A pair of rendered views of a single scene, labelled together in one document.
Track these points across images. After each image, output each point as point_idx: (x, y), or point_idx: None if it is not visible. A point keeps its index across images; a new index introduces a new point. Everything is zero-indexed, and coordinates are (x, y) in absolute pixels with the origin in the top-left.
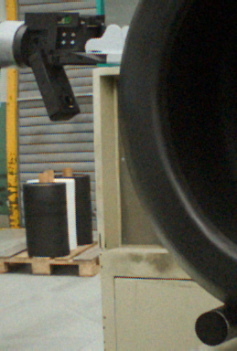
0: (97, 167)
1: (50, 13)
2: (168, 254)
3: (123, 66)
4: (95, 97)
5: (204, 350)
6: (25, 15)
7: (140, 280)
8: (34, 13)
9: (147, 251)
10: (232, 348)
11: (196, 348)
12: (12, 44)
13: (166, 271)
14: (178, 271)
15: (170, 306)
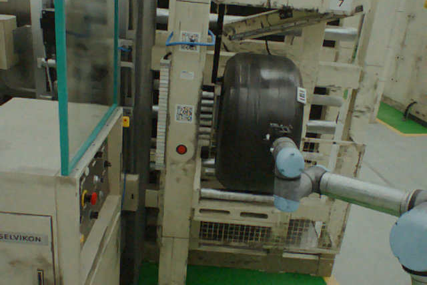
0: (79, 243)
1: (292, 129)
2: (95, 256)
3: (297, 137)
4: (78, 197)
5: (273, 208)
6: (290, 134)
7: (91, 284)
8: (289, 131)
9: (88, 266)
10: (265, 204)
11: (273, 210)
12: None
13: (95, 267)
14: (97, 260)
15: (97, 282)
